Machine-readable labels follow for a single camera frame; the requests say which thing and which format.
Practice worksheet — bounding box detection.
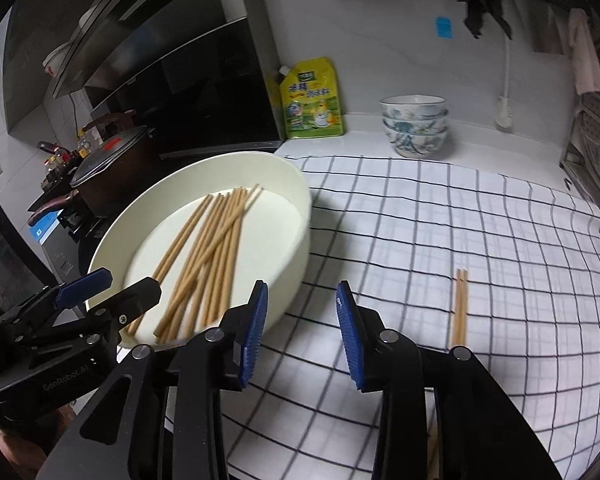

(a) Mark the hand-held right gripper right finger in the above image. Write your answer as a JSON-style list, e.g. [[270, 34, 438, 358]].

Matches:
[[335, 281, 563, 480]]

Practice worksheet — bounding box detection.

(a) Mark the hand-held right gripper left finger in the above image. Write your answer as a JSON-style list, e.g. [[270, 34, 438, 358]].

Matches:
[[39, 280, 270, 480]]

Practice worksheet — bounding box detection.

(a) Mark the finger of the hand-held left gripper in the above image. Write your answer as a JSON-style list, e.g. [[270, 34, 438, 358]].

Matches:
[[0, 267, 114, 331], [87, 277, 162, 349]]

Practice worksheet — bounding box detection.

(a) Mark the cream plastic basin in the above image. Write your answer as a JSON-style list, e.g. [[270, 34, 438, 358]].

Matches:
[[84, 151, 312, 348]]

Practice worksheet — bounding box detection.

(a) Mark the bundle of bamboo chopsticks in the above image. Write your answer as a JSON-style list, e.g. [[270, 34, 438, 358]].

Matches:
[[125, 183, 263, 345]]

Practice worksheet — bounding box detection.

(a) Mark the person's left hand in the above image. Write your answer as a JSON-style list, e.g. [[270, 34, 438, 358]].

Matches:
[[0, 400, 78, 461]]

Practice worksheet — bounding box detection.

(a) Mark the blue white appliance label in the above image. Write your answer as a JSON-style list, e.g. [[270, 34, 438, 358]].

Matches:
[[30, 210, 61, 243]]

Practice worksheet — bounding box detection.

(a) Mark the light wooden chopstick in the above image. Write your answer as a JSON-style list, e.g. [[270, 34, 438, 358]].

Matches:
[[430, 269, 469, 480], [426, 268, 462, 480]]

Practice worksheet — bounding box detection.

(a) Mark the dark red cooking pot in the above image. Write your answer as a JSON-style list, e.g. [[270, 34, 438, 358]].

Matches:
[[27, 110, 156, 226]]

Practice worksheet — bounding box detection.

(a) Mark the cluster of seasoning bottles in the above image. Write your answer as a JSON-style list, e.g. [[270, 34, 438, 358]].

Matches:
[[42, 129, 95, 181]]

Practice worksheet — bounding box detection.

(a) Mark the black checked white cloth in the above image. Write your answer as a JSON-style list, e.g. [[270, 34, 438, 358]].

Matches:
[[225, 154, 600, 480]]

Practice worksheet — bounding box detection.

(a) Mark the black range hood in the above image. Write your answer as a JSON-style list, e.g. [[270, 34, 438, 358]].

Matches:
[[2, 0, 286, 161]]

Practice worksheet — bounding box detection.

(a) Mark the yellow green refill pouch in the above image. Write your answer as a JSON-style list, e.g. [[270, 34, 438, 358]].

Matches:
[[278, 56, 347, 140]]

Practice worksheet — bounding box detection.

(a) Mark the black hanging cloth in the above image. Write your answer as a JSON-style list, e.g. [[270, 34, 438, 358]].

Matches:
[[457, 0, 513, 41]]

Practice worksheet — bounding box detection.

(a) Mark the pink towel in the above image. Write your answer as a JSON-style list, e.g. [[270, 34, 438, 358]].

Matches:
[[567, 7, 600, 96]]

